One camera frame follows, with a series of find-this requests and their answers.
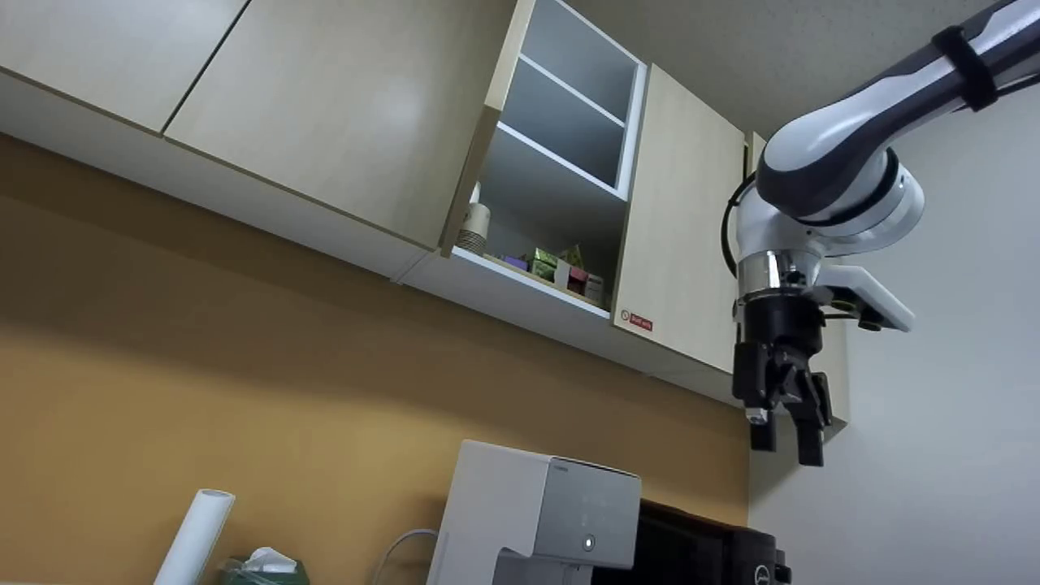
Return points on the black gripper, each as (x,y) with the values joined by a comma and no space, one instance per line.
(782,346)

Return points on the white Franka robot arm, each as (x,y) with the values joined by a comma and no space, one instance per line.
(855,119)

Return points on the upper cabinet carcass with shelves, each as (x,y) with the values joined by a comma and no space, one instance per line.
(564,119)

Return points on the plain beige cabinet door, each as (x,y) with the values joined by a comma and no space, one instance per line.
(100,49)
(345,110)

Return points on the black Jura coffee machine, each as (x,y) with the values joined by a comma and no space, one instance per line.
(695,553)

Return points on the white silver water dispenser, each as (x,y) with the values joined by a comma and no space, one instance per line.
(507,508)

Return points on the green white small box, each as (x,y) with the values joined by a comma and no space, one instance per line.
(545,266)

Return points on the purple small box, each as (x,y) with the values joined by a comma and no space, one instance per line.
(513,261)

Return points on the white plastic bottle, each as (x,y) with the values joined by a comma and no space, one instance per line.
(475,222)

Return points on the green tissue box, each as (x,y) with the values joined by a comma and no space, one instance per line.
(261,570)

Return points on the white paper roll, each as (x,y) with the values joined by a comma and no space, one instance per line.
(196,539)

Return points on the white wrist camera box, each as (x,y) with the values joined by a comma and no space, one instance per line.
(872,296)

